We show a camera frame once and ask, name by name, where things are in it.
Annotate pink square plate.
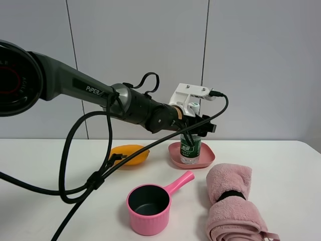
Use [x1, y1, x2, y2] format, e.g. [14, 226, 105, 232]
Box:
[168, 142, 216, 169]

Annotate black camera cable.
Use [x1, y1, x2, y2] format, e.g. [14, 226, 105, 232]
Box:
[0, 72, 229, 241]

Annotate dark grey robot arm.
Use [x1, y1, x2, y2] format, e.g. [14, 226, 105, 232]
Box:
[1, 41, 216, 137]

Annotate yellow mango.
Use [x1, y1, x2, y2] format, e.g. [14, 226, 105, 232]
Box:
[110, 145, 149, 165]

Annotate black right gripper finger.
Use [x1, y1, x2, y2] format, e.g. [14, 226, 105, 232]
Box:
[189, 134, 196, 144]

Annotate clear water bottle green label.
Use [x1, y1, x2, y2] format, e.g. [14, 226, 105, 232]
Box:
[180, 132, 202, 165]

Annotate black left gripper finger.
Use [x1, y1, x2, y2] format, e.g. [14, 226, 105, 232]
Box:
[182, 133, 191, 145]

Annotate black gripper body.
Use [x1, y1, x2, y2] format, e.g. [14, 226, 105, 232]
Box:
[173, 115, 216, 136]

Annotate black band on towel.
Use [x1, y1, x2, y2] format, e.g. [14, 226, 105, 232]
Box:
[216, 190, 246, 202]

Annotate pink saucepan with handle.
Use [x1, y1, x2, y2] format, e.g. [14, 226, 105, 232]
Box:
[126, 171, 195, 236]

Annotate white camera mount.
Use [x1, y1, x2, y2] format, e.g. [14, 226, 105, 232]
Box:
[169, 83, 215, 117]

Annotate rolled pink towel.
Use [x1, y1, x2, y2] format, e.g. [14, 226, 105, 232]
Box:
[206, 164, 280, 240]

